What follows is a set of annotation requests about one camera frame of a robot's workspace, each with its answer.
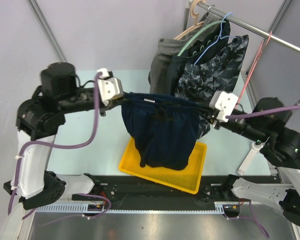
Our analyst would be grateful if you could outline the navy blue shorts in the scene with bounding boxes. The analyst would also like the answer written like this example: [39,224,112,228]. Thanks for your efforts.
[121,92,209,171]

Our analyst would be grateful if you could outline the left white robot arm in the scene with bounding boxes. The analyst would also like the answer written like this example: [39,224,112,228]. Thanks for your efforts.
[3,62,124,210]

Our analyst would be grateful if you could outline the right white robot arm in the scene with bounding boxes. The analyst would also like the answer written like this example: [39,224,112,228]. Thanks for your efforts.
[205,92,300,227]

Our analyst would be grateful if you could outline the leaf patterned shorts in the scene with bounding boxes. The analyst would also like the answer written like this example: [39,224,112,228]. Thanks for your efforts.
[166,35,249,141]

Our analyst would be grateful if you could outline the grey sweat shorts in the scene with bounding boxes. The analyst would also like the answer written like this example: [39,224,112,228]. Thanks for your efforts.
[148,13,221,95]

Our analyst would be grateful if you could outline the dark teal shorts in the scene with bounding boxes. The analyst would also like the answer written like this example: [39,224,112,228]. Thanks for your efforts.
[168,19,231,97]

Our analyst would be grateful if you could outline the green hanger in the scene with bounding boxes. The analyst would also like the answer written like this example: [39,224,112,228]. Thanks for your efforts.
[177,20,224,57]

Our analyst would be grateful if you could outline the wooden hanger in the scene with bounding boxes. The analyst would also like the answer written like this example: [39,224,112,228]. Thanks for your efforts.
[174,0,206,40]

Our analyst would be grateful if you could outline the yellow plastic tray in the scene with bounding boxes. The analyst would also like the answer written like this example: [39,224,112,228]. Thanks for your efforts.
[118,137,207,195]

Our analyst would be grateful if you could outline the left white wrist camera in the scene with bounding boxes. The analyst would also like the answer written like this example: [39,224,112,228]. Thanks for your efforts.
[97,68,124,107]

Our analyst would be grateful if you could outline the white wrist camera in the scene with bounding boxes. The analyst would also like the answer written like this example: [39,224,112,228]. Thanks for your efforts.
[209,90,239,123]
[97,68,124,107]

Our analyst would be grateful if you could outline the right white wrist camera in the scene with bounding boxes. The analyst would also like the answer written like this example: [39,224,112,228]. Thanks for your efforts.
[209,90,239,123]

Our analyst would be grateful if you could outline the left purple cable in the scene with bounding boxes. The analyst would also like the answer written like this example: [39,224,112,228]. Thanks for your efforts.
[7,71,112,226]

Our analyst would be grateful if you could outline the pink wire hanger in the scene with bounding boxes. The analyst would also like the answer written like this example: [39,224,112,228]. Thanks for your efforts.
[236,31,273,106]

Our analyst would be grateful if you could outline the blue wire hanger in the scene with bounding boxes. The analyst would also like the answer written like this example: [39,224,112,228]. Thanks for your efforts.
[189,19,231,65]

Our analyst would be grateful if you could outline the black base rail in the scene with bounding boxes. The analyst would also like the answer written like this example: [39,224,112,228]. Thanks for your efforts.
[51,174,252,218]

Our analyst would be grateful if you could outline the metal clothes rail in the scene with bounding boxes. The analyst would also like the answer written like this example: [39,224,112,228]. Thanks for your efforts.
[197,3,300,54]

